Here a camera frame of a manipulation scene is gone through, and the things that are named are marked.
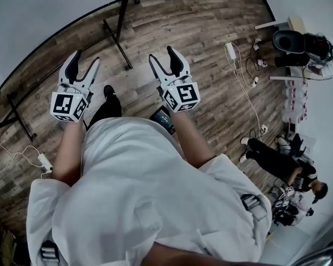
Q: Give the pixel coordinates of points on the grey head mount rim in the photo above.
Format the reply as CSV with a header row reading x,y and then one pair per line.
x,y
319,256

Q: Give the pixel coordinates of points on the white table with wooden top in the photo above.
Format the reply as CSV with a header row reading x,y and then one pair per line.
x,y
295,23

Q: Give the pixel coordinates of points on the person's left black shoe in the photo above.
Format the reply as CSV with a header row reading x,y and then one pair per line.
x,y
108,89

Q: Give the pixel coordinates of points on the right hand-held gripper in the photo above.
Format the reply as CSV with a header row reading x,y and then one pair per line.
x,y
184,94

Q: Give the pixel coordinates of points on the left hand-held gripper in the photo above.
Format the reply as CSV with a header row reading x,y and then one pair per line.
x,y
65,105

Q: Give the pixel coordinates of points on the white power strip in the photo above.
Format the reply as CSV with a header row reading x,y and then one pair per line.
x,y
231,51
45,162

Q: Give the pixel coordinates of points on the grey harness buckle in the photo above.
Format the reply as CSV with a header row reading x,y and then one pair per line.
x,y
251,202
48,252

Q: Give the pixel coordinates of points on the person's left forearm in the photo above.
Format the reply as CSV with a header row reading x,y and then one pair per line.
x,y
68,148

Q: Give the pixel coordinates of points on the person's white shirt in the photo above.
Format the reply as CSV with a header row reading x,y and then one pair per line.
x,y
144,193

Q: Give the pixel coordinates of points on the person's black trousers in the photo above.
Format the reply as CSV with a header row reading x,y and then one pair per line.
x,y
108,109

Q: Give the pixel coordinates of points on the person's right forearm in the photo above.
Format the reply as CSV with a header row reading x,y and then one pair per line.
x,y
188,137

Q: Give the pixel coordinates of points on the small black display device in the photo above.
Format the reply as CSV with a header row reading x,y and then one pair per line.
x,y
163,118

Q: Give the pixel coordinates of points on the pack of water bottles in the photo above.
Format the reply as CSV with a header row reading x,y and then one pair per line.
x,y
294,101

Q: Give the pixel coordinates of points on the black round chair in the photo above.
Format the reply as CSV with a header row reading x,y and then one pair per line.
x,y
288,40

